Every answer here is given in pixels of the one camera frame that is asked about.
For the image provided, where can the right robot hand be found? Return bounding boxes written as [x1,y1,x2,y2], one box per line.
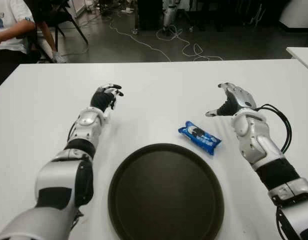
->
[205,81,258,118]

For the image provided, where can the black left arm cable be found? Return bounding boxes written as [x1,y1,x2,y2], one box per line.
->
[70,209,85,232]

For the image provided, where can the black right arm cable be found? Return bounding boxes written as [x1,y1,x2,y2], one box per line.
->
[256,103,293,154]

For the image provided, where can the seated person in white shirt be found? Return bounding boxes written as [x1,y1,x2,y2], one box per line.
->
[0,0,41,86]

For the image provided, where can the grey folded stand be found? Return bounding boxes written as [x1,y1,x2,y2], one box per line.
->
[248,2,266,26]

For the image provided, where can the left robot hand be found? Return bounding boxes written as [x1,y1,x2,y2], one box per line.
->
[90,84,125,113]

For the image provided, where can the person with bare legs, sneakers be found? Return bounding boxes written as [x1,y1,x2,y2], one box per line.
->
[35,21,67,63]

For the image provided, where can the silver humanoid robot leg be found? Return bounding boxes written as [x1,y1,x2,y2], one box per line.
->
[161,0,181,33]

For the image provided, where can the white storage cabinet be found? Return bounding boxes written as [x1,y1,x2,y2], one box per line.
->
[65,0,87,18]

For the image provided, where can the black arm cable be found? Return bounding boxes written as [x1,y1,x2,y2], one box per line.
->
[70,209,85,232]
[256,103,293,154]

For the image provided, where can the black cabinet on casters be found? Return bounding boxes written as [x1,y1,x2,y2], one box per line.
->
[135,0,165,35]

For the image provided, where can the dark round tray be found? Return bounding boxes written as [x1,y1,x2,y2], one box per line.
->
[107,142,225,240]

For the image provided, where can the blue Oreo cookie package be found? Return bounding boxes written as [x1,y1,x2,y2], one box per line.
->
[178,120,223,157]

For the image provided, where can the white curved pillar base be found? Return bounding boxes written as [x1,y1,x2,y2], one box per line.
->
[278,0,308,33]

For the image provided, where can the white floor cable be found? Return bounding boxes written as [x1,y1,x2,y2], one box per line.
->
[109,18,224,62]

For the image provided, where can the black chair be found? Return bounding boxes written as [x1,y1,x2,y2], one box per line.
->
[26,0,89,63]

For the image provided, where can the white side table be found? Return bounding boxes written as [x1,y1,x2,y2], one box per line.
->
[285,46,308,76]

